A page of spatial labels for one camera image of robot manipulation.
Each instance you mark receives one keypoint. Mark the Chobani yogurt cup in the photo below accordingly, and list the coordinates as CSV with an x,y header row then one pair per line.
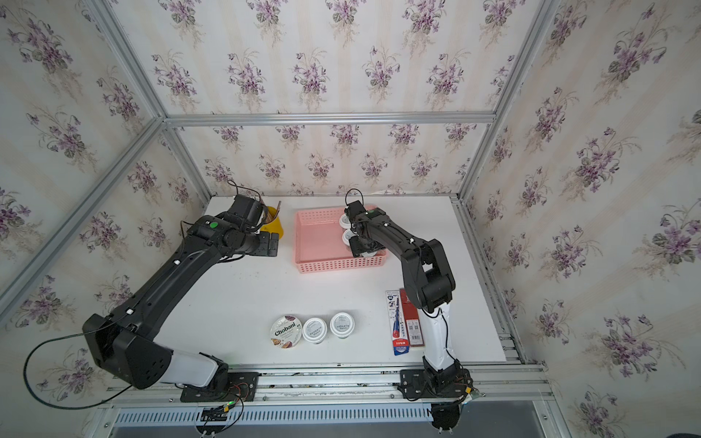
x,y
286,332

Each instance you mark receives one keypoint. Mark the small circuit board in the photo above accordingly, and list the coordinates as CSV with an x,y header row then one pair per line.
x,y
215,415

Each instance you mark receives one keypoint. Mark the white yogurt cup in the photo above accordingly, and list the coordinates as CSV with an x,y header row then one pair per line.
x,y
347,236
345,222
342,325
315,330

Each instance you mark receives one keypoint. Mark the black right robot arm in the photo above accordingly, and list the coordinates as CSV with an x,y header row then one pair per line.
x,y
428,282

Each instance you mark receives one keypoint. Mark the red pencil box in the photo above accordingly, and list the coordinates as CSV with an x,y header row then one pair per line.
x,y
412,321

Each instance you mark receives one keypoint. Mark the white ventilation grille strip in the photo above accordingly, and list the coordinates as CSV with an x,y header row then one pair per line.
x,y
278,415

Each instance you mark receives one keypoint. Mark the bundle of coloured pencils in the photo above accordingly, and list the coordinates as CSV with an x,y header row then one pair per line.
x,y
273,211

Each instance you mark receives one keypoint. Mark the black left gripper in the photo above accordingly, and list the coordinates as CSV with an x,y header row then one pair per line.
x,y
265,247

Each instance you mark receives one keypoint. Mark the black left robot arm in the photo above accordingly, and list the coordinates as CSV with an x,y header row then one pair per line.
x,y
123,342

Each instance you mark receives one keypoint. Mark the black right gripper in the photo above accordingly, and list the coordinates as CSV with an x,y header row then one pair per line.
x,y
355,248

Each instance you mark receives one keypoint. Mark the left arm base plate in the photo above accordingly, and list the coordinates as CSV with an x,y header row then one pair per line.
x,y
229,388

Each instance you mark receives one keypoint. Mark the pink plastic basket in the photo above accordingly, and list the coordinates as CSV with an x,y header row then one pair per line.
x,y
319,245

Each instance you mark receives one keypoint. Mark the yellow metal pencil cup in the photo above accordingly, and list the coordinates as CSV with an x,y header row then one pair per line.
x,y
274,227

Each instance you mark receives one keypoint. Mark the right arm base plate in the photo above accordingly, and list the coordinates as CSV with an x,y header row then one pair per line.
x,y
421,386

